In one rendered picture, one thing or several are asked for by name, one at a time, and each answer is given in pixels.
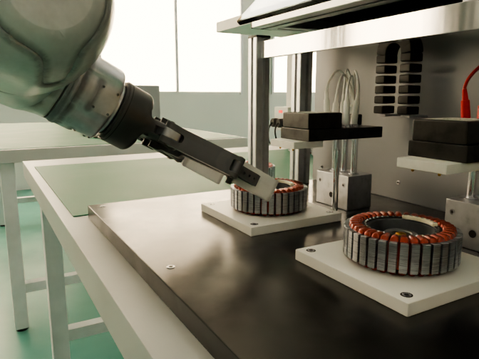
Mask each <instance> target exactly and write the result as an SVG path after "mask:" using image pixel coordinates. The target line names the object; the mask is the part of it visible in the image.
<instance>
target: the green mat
mask: <svg viewBox="0 0 479 359"><path fill-rule="evenodd" d="M269 162H271V163H272V164H273V165H275V178H276V177H278V178H284V179H286V178H287V179H289V173H290V151H288V149H283V150H269ZM35 168H36V169H37V171H38V172H39V174H40V175H41V176H42V177H43V178H44V180H45V181H46V183H47V184H48V185H49V187H50V188H51V189H52V190H53V191H54V193H55V194H56V196H57V197H58V198H59V199H60V200H61V202H62V203H63V204H64V206H65V207H66V208H67V210H68V211H69V212H70V213H71V215H72V216H73V217H81V216H87V215H88V205H94V204H107V203H113V202H125V201H132V200H138V199H150V198H157V197H169V196H175V195H182V194H194V193H201V192H212V191H219V190H226V189H230V186H231V184H233V183H231V184H227V183H226V182H225V181H226V176H223V178H222V180H221V182H220V183H219V184H217V183H215V182H213V181H211V180H209V179H207V178H205V177H203V176H202V175H199V174H198V173H196V172H193V171H192V170H190V169H188V168H186V167H184V166H182V165H181V162H176V161H175V160H174V159H173V160H172V159H168V158H167V157H161V158H151V159H141V160H121V161H110V162H90V163H80V164H69V165H49V166H38V167H35ZM312 177H313V155H312V154H311V153H310V167H309V180H313V179H312Z"/></svg>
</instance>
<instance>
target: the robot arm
mask: <svg viewBox="0 0 479 359"><path fill-rule="evenodd" d="M114 18H115V0H0V103H1V104H2V105H5V106H8V107H10V108H13V109H16V110H24V111H27V112H30V113H34V114H36V115H39V116H41V117H43V118H45V119H47V121H49V122H51V123H55V124H57V125H60V126H61V127H63V128H65V129H67V130H74V131H76V132H79V133H80V134H82V135H83V136H84V137H85V136H87V137H88V138H92V137H94V136H95V135H97V136H98V138H99V139H101V140H103V141H105V142H107V143H109V144H111V145H113V146H115V147H117V148H119V149H122V150H124V149H128V148H129V147H131V146H132V145H133V144H134V143H135V142H136V141H137V140H139V141H141V142H142V143H141V145H143V146H145V147H147V148H149V149H151V150H154V151H157V152H159V153H161V154H163V155H164V156H166V157H167V158H168V159H172V160H173V159H174V160H175V161H176V162H181V165H182V166H184V167H186V168H188V169H190V170H192V171H193V172H196V173H198V174H199V175H202V176H203V177H205V178H207V179H209V180H211V181H213V182H215V183H217V184H219V183H220V182H221V180H222V178H223V176H226V181H225V182H226V183H227V184H231V183H233V184H235V185H237V186H239V187H241V188H242V189H245V190H247V191H248V192H250V193H252V194H254V195H256V196H258V197H259V198H261V199H263V200H265V201H267V202H269V201H270V199H271V198H272V195H273V193H274V191H275V189H276V187H277V184H278V180H276V179H275V178H273V177H270V176H269V175H267V174H266V173H264V172H263V171H261V170H258V169H257V168H256V167H254V166H252V165H251V164H249V163H247V162H245V161H246V159H245V158H243V157H242V156H238V155H236V154H234V153H232V152H230V151H228V150H226V149H224V148H222V147H220V146H218V145H216V144H214V143H212V142H210V141H208V140H206V139H204V138H202V137H200V136H198V135H196V134H194V133H192V132H190V131H188V130H186V129H184V128H182V127H180V126H179V125H176V124H175V122H173V121H170V120H168V119H166V118H162V119H160V118H157V117H155V118H153V117H152V110H153V106H154V101H153V97H152V96H151V95H150V94H149V93H146V92H145V91H144V90H142V89H140V88H139V87H137V86H135V85H133V84H132V83H130V82H127V83H126V82H125V74H124V72H123V71H122V70H121V69H119V68H117V67H115V66H114V65H112V64H111V63H109V62H107V61H106V60H104V59H102V58H101V57H99V56H100V54H102V52H103V50H104V48H105V46H106V44H107V42H108V39H109V38H110V34H111V31H112V28H113V23H114Z"/></svg>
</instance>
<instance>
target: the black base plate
mask: <svg viewBox="0 0 479 359"><path fill-rule="evenodd" d="M225 200H230V189H226V190H219V191H212V192H201V193H194V194H182V195H175V196H169V197H157V198H150V199H138V200H132V201H125V202H113V203H107V204H94V205H88V218H89V219H90V220H91V221H92V222H93V223H94V224H95V226H96V227H97V228H98V229H99V230H100V231H101V233H102V234H103V235H104V236H105V237H106V238H107V240H108V241H109V242H110V243H111V244H112V245H113V246H114V247H115V248H116V249H117V250H118V251H119V253H120V254H121V255H122V256H123V257H124V258H125V260H126V261H127V262H128V263H129V264H130V265H131V266H132V267H133V268H134V269H135V270H136V271H137V273H138V274H139V275H140V276H141V277H142V278H143V280H144V281H145V282H146V283H147V284H148V285H149V287H151V289H152V290H154V292H155V293H156V294H157V295H158V296H159V297H160V298H161V300H162V301H163V302H164V303H165V304H166V305H167V306H168V308H169V309H170V310H171V311H172V312H173V313H174V314H175V315H176V316H177V317H178V318H179V320H180V321H181V322H182V323H183V324H184V325H185V327H186V328H187V329H188V330H189V331H190V332H191V334H193V335H194V336H195V337H196V339H197V340H198V341H199V342H200V343H201V344H202V345H203V347H204V348H205V349H206V350H207V351H208V352H209V353H210V355H211V356H212V357H213V358H214V359H479V292H478V293H475V294H473V295H470V296H466V297H464V298H461V299H458V300H456V301H452V302H450V303H446V304H443V305H442V306H438V307H435V308H432V309H429V310H427V311H424V312H421V313H417V314H415V315H412V316H409V317H406V316H404V315H402V314H401V313H399V312H397V311H395V310H393V309H391V308H389V307H387V306H385V305H383V304H381V303H379V302H378V301H375V300H373V299H372V298H369V297H368V296H365V295H363V294H362V293H359V292H358V291H356V290H354V289H352V288H350V287H348V286H346V285H344V284H342V283H340V282H338V281H337V280H335V279H333V278H331V277H329V276H327V275H325V274H323V273H321V272H319V271H317V270H315V269H313V268H312V267H310V266H307V265H306V264H303V263H302V262H300V261H297V260H296V259H295V257H296V249H300V248H304V247H308V246H315V245H319V244H325V243H329V242H333V241H339V240H343V239H344V222H345V221H346V220H347V219H348V218H351V217H352V216H354V215H357V214H361V213H363V212H365V213H367V212H374V211H378V212H380V211H385V212H388V211H393V212H394V213H395V212H397V211H400V212H401V213H402V215H403V213H404V212H409V213H410V214H412V213H417V214H418V215H420V214H424V215H426V216H432V217H433V218H434V217H438V218H439V219H443V220H445V212H444V211H441V210H437V209H431V208H428V207H423V206H420V205H417V204H411V203H408V202H403V201H400V200H397V199H391V198H388V197H383V196H380V195H377V194H372V193H371V204H370V207H367V208H362V209H354V210H349V211H346V210H343V209H340V208H338V212H341V221H337V222H330V223H325V224H318V225H314V226H310V227H302V228H298V229H290V230H286V231H278V232H274V233H269V234H262V235H257V236H250V235H248V234H245V233H244V232H242V231H240V230H238V229H235V228H234V227H231V226H230V225H229V224H226V223H224V222H222V221H220V220H219V219H216V218H214V217H212V216H210V215H209V214H207V213H205V212H203V211H202V210H201V204H202V203H208V202H219V201H225Z"/></svg>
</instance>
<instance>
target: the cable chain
mask: <svg viewBox="0 0 479 359"><path fill-rule="evenodd" d="M399 48H401V61H402V62H420V61H422V60H423V54H422V53H421V52H423V44H422V41H421V39H420V38H417V39H411V40H405V41H395V42H390V43H380V44H379V45H378V49H377V55H380V56H377V57H376V63H380V64H393V63H397V59H398V56H397V55H398V50H399ZM396 71H397V66H386V65H384V66H377V67H376V73H377V74H394V73H396ZM421 71H422V64H420V63H404V64H401V65H400V72H401V73H420V72H421ZM420 82H421V75H417V74H404V75H400V76H399V83H420ZM375 83H376V84H394V83H396V76H376V81H375ZM420 91H421V86H420V85H400V86H399V87H398V93H420ZM395 92H396V87H395V86H394V85H378V86H375V94H394V93H395ZM419 102H420V96H418V95H400V96H398V104H419ZM374 103H377V104H392V103H395V96H385V95H382V96H375V97H374ZM418 112H419V107H418V106H398V107H397V114H395V113H394V106H393V105H375V106H374V113H379V114H377V116H383V117H389V116H401V118H427V117H428V115H418ZM387 113H394V114H387Z"/></svg>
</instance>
